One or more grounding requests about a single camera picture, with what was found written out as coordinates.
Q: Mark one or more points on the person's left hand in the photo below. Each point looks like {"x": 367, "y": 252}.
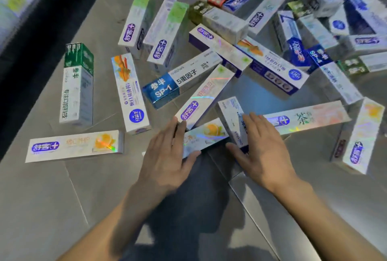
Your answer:
{"x": 161, "y": 164}

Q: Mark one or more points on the person's right middle finger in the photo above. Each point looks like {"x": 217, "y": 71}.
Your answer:
{"x": 257, "y": 126}

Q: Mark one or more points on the pile of toothpaste boxes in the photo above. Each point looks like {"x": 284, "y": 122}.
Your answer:
{"x": 181, "y": 80}

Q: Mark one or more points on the person's right forearm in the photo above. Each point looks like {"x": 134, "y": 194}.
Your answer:
{"x": 320, "y": 224}

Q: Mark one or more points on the holographic orange-print toothpaste carton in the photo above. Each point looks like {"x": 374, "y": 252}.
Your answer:
{"x": 208, "y": 135}

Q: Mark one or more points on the dark display shelf unit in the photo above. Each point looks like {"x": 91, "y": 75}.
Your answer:
{"x": 36, "y": 67}

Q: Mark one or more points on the person's left middle finger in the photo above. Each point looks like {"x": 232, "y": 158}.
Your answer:
{"x": 171, "y": 132}

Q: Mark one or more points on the person's left forearm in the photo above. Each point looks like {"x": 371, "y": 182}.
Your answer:
{"x": 118, "y": 224}

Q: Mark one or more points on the person's left thumb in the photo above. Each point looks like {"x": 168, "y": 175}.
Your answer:
{"x": 190, "y": 162}

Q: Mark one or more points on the row of pale shelf packets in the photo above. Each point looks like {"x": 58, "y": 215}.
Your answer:
{"x": 18, "y": 0}

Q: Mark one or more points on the person's right thumb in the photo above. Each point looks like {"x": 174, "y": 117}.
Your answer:
{"x": 238, "y": 154}

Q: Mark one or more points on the person's right hand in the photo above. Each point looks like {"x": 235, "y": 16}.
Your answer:
{"x": 267, "y": 161}

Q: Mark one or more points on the white blue-print toothpaste carton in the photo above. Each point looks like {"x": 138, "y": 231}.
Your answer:
{"x": 231, "y": 117}

